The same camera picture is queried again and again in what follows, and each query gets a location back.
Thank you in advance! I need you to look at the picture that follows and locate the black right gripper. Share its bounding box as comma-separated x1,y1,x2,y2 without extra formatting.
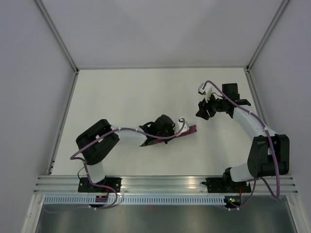
195,91,226,120

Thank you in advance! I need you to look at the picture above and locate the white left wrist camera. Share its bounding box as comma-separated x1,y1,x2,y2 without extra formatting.
174,117,190,135

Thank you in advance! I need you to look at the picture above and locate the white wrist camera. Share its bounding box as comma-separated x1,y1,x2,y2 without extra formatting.
198,83,213,102
174,117,190,135

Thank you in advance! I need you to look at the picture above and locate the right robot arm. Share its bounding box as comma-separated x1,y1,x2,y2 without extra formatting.
196,81,290,192

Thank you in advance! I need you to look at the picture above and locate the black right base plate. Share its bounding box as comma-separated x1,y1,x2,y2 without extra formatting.
201,177,251,194

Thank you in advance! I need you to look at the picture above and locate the aluminium front rail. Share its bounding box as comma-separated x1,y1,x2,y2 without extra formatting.
34,175,298,195

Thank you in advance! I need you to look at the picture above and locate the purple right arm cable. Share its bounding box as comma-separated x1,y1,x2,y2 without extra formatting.
203,81,281,211

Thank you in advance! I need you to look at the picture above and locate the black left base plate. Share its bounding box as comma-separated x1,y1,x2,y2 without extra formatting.
78,177,121,193

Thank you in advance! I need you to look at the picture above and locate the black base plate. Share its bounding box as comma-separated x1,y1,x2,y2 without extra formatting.
201,177,251,194
78,177,121,193

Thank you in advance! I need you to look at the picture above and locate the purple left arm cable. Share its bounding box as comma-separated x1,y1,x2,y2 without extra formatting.
43,118,187,214

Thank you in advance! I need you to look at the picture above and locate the white slotted cable duct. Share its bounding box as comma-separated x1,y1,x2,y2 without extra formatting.
44,195,225,205

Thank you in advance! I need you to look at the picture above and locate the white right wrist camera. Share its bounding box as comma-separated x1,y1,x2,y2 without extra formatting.
198,83,213,102

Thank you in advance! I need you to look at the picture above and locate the aluminium left frame post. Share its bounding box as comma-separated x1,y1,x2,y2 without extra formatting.
33,0,79,74

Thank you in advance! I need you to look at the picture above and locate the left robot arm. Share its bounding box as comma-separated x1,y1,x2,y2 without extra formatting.
76,115,175,192

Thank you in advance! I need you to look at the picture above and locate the purple cloth napkin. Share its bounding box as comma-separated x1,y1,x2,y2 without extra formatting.
145,125,197,146

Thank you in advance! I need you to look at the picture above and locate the aluminium right frame post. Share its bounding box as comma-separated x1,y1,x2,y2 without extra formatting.
245,0,291,73

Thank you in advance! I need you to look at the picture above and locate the aluminium frame post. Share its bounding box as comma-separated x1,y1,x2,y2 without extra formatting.
33,0,79,74
245,0,291,73

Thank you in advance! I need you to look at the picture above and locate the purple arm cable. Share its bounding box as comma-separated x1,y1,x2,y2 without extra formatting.
203,81,281,211
43,118,187,214

